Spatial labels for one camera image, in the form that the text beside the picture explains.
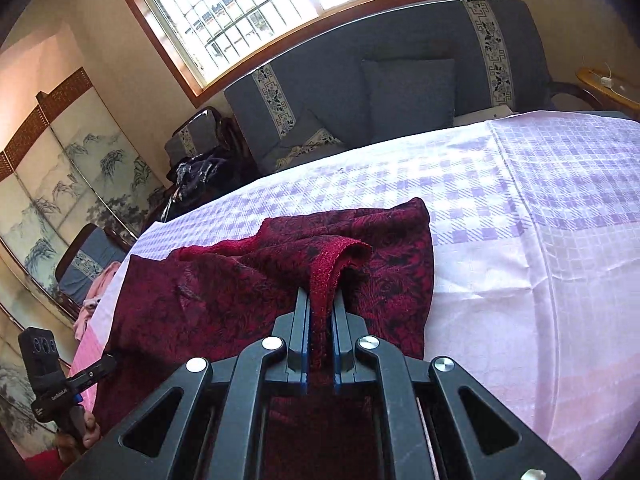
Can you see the wooden side table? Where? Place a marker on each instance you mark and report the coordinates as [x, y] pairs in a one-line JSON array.
[[612, 87]]

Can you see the person's left hand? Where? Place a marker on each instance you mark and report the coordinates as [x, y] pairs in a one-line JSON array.
[[90, 427]]

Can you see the grey sofa with patterned stripes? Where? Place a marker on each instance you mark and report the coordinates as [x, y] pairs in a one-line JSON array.
[[330, 75]]

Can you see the wooden framed window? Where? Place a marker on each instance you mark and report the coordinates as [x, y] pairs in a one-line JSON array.
[[270, 15]]

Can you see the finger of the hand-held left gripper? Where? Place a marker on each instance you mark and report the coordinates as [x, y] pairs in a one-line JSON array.
[[97, 367]]

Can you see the pink cloth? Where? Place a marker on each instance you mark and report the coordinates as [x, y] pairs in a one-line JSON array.
[[95, 292]]

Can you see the dark clothes pile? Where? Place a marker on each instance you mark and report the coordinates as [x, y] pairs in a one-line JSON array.
[[205, 177]]

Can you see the grey cushion with floral print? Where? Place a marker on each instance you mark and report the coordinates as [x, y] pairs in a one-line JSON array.
[[305, 140]]

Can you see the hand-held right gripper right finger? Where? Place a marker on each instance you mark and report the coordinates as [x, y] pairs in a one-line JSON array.
[[336, 335]]

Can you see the wooden armchair with grey cushion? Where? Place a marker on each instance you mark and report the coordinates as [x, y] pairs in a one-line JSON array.
[[192, 135]]

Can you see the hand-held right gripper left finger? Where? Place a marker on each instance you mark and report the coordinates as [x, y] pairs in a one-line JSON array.
[[305, 332]]

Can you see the painted folding screen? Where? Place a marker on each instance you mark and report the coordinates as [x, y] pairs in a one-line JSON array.
[[65, 160]]

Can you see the small white item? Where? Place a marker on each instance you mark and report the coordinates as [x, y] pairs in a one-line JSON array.
[[608, 80]]

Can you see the plain grey square cushion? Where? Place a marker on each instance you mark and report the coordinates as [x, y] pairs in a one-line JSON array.
[[407, 92]]

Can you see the wooden chair with grey cushion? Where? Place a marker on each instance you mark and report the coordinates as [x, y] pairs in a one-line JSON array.
[[85, 260]]

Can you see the dark red patterned garment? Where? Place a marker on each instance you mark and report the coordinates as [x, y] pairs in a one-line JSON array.
[[235, 295]]

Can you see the purple checked bed sheet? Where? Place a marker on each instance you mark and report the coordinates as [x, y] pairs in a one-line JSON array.
[[525, 240]]

